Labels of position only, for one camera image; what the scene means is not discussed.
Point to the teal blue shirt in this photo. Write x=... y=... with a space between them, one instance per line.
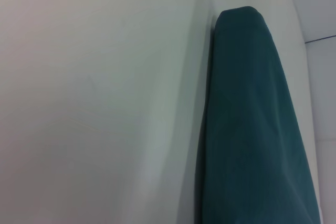
x=249 y=129

